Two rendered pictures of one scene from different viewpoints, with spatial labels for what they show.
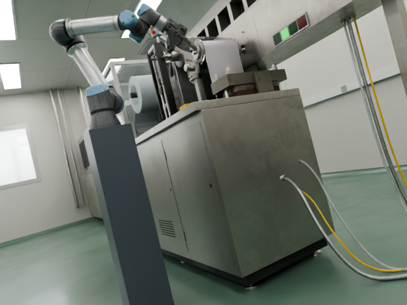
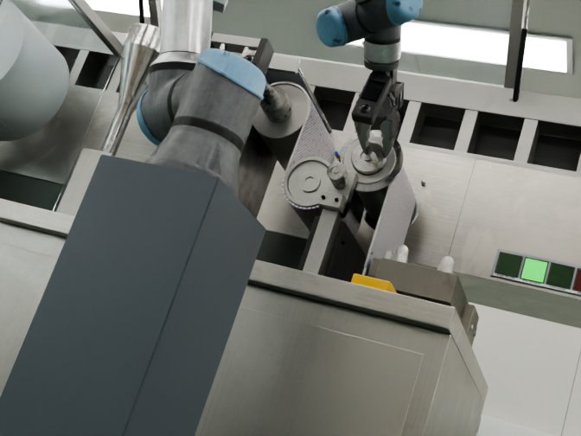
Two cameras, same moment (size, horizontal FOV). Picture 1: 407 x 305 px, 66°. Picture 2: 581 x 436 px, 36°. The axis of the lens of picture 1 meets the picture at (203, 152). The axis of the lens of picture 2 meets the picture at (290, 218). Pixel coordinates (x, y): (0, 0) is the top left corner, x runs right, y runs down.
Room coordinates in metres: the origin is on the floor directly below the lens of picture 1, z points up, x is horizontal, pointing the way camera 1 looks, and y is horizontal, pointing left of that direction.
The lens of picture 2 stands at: (0.44, 1.12, 0.54)
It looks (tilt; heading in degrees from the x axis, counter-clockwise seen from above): 16 degrees up; 322
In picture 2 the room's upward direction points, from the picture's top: 19 degrees clockwise
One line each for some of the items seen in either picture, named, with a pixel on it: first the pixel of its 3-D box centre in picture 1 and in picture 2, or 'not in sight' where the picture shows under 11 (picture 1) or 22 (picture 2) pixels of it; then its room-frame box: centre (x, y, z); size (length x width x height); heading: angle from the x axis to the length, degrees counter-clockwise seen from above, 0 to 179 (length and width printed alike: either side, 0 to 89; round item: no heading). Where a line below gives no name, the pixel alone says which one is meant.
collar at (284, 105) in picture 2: (174, 55); (276, 105); (2.01, 0.03, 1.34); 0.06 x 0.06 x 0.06; 29
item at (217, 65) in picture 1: (226, 71); (387, 245); (1.81, -0.24, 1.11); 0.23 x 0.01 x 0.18; 119
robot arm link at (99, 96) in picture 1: (99, 98); (220, 98); (1.57, 0.44, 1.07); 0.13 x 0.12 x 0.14; 173
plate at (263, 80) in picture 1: (263, 81); (467, 334); (1.65, -0.40, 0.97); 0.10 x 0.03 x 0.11; 119
